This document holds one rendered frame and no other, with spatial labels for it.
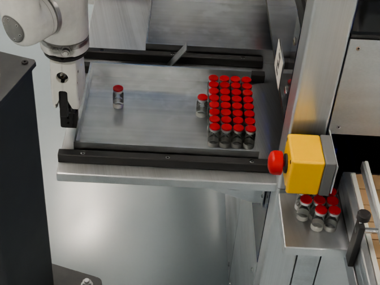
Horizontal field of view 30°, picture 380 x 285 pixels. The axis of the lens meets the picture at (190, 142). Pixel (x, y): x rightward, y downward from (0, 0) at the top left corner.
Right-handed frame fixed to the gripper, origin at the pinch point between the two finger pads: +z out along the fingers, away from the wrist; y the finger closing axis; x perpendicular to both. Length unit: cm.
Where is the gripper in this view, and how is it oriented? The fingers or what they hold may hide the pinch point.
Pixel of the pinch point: (69, 116)
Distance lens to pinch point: 135.2
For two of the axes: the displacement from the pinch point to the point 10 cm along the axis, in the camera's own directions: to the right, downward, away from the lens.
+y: 0.1, -6.5, 7.6
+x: -10.0, -0.5, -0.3
